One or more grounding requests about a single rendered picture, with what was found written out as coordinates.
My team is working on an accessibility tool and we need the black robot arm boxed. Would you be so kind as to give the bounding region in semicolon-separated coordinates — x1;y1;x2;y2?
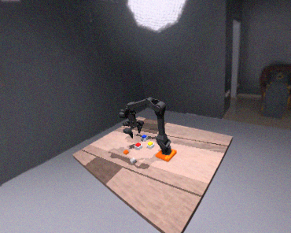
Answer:
119;98;173;156

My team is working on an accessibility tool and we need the red button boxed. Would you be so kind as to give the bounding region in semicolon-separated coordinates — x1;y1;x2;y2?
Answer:
134;143;142;150

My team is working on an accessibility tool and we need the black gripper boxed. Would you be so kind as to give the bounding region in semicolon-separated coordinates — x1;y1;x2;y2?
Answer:
123;118;144;138

